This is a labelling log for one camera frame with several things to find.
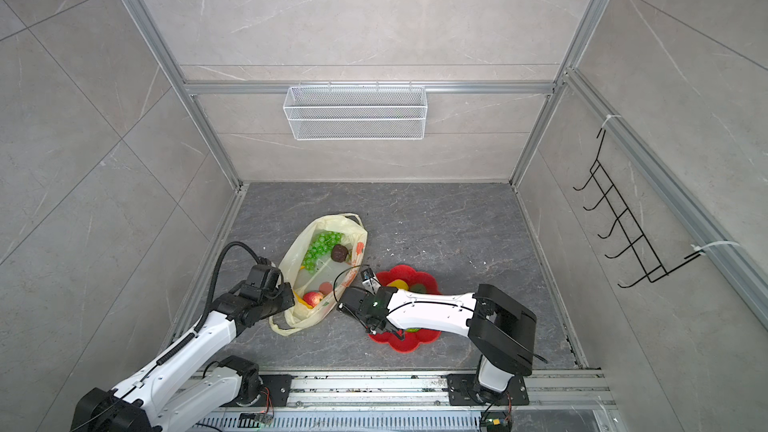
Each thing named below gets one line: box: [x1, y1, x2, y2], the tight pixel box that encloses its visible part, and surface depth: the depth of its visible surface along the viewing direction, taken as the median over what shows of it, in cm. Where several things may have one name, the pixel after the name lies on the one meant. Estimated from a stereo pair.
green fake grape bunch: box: [303, 230, 345, 274], surface depth 99 cm
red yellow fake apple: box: [303, 291, 324, 308], surface depth 87 cm
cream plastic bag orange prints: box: [268, 213, 368, 336], surface depth 95 cm
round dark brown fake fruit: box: [330, 244, 349, 263], surface depth 97 cm
